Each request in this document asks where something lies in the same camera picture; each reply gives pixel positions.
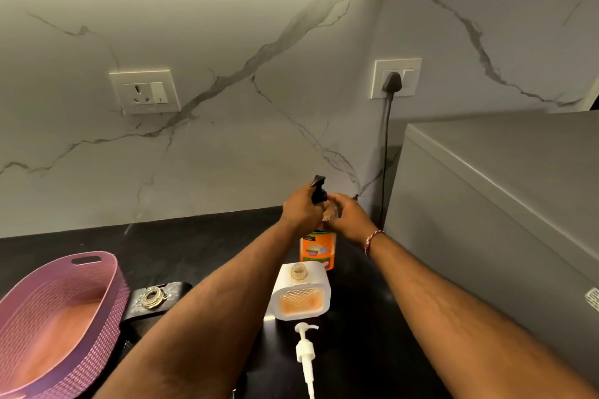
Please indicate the person's left hand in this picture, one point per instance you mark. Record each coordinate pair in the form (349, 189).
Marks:
(297, 214)

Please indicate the person's right hand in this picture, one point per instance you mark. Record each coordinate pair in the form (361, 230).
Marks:
(353, 221)

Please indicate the person's left fingers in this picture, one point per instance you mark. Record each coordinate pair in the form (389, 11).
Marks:
(310, 195)

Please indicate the person's right fingers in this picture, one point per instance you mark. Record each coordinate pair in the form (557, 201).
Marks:
(338, 203)

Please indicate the orange label liquid bottle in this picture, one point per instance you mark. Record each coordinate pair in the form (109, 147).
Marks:
(318, 249)

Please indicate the person's right forearm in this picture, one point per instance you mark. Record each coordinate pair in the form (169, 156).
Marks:
(463, 319)

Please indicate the person's left forearm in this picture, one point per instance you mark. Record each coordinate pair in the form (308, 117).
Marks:
(201, 319)

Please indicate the white soap dispenser bottle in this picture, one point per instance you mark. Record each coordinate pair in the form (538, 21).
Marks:
(299, 296)

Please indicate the black power plug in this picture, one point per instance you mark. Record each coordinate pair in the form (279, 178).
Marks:
(392, 82)

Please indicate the white dispenser pump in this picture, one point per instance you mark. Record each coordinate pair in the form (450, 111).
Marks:
(305, 349)

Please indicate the grey appliance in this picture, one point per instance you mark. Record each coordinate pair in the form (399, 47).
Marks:
(505, 207)

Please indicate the pink woven plastic basket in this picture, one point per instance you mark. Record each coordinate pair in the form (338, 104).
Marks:
(56, 319)

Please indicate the white wall socket plate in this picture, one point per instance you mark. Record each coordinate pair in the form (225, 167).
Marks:
(409, 78)

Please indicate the white wall socket with switch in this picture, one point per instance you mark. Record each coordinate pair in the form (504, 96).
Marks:
(145, 92)

